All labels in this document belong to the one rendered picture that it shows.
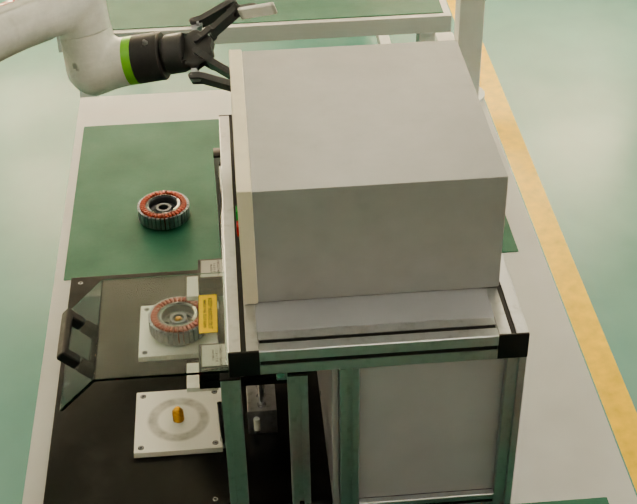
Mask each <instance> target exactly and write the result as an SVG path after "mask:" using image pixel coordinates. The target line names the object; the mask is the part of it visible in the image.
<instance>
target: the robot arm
mask: <svg viewBox="0 0 637 504"><path fill-rule="evenodd" d="M273 14H277V10H276V7H275V5H274V2H269V3H263V4H257V5H256V3H248V4H241V5H240V4H238V3H237V1H236V0H225V1H224V2H222V3H220V4H218V5H217V6H215V7H213V8H212V9H210V10H208V11H206V12H205V13H203V14H201V15H199V16H196V17H192V18H190V19H189V22H190V24H191V29H192V31H191V32H189V33H181V32H179V33H173V34H167V35H163V33H161V32H160V31H156V32H150V33H144V34H138V35H132V36H126V37H117V36H115V34H114V32H113V29H112V26H111V22H110V18H109V13H108V8H107V3H106V0H7V1H5V2H2V3H0V62H1V61H3V60H5V59H7V58H9V57H11V56H14V55H16V54H18V53H20V52H22V51H24V50H27V49H29V48H31V47H34V46H36V45H39V44H41V43H44V42H47V41H49V40H52V39H54V38H55V37H58V36H59V38H60V43H61V47H62V52H63V57H64V62H65V67H66V73H67V76H68V78H69V80H70V82H71V83H72V84H73V86H74V87H76V88H77V89H78V90H79V91H81V92H83V93H86V94H89V95H102V94H105V93H108V92H110V91H112V90H115V89H118V88H121V87H125V86H130V85H136V84H142V83H149V82H155V81H162V80H168V79H169V77H170V75H171V74H178V73H184V72H188V71H189V70H191V72H190V73H189V74H188V77H189V79H190V80H191V82H192V84H205V85H208V86H212V87H215V88H219V89H222V90H226V91H229V92H231V85H230V67H228V66H226V65H224V64H223V63H221V62H219V61H218V60H216V59H214V57H215V54H214V47H215V43H214V41H215V40H216V39H217V36H218V35H219V34H221V33H222V32H223V31H224V30H225V29H226V28H227V27H229V26H230V25H231V24H232V23H233V22H234V21H235V20H236V19H238V18H239V17H241V19H248V18H254V17H260V16H267V15H273ZM210 24H211V25H210ZM209 25H210V26H209ZM204 27H205V28H204ZM202 28H204V29H203V30H202ZM199 30H200V31H201V30H202V31H201V32H200V31H199ZM208 34H209V35H210V36H209V35H208ZM204 66H206V67H207V68H209V69H211V70H214V71H216V72H218V73H219V74H221V75H223V76H224V77H226V78H228V79H226V78H222V77H219V76H215V75H212V74H208V73H205V72H201V71H200V69H201V68H202V67H204Z"/></svg>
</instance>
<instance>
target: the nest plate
mask: <svg viewBox="0 0 637 504"><path fill-rule="evenodd" d="M219 401H220V402H221V403H222V398H221V388H219V390H215V391H201V392H187V389H185V390H171V391H156V392H142V393H137V397H136V417H135V437H134V458H146V457H160V456H173V455H187V454H201V453H215V452H223V443H222V442H220V433H219V422H218V411H217V402H219ZM176 406H179V407H181V408H182V409H183V413H184V421H183V422H181V423H175V422H174V421H173V416H172V410H173V409H174V408H175V407H176Z"/></svg>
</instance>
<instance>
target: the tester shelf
mask: <svg viewBox="0 0 637 504"><path fill-rule="evenodd" d="M219 131H220V158H221V185H222V212H223V239H224V265H225V292H226V319H227V346H228V366H229V377H240V376H255V375H262V374H276V373H291V372H306V371H320V370H335V369H349V368H364V367H379V366H393V365H408V364H422V363H437V362H452V361H466V360H481V359H495V358H497V359H503V358H517V357H527V355H528V346H529V337H530V333H529V331H528V328H527V325H526V322H525V319H524V316H523V313H522V310H521V307H520V304H519V301H518V298H517V295H516V293H515V290H514V287H513V284H512V281H511V278H510V275H509V272H508V269H507V266H506V263H505V260H504V257H503V254H502V255H501V266H500V277H499V286H498V287H485V288H470V289H454V290H439V291H424V292H408V293H393V294H378V295H362V296H347V297H332V298H316V299H301V300H286V301H270V302H258V303H257V304H247V305H244V299H243V284H242V269H241V255H240V240H239V236H237V227H236V208H235V206H237V195H236V178H235V159H234V141H233V122H232V115H219Z"/></svg>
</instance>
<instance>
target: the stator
mask: <svg viewBox="0 0 637 504"><path fill-rule="evenodd" d="M172 208H173V210H172ZM137 210H138V218H139V221H140V222H141V224H143V226H146V227H147V228H150V229H154V230H161V229H162V230H165V228H166V230H169V229H173V228H176V227H178V226H181V225H182V224H184V223H185V222H186V221H187V220H188V219H189V217H190V207H189V200H188V198H187V197H186V196H184V195H183V194H181V193H178V192H176V191H170V190H167V191H166V190H163V191H158V192H157V191H156V192H154V193H153V192H152V193H150V194H147V195H146V196H144V197H143V198H142V199H141V200H140V201H139V203H138V205H137ZM169 227H170V228H169Z"/></svg>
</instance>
